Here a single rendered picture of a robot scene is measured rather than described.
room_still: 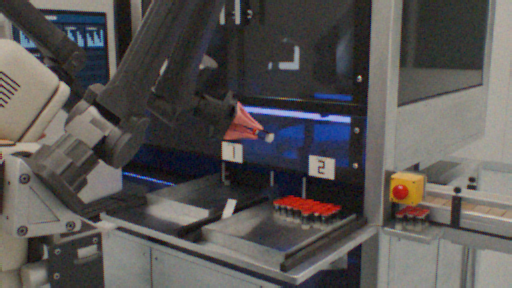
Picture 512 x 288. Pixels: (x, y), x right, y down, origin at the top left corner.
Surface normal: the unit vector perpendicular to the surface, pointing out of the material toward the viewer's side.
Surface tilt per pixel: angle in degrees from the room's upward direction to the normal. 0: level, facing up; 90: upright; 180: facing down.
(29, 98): 90
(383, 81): 90
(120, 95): 89
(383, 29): 90
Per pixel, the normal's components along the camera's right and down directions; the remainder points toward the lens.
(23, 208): 0.72, 0.14
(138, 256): -0.61, 0.16
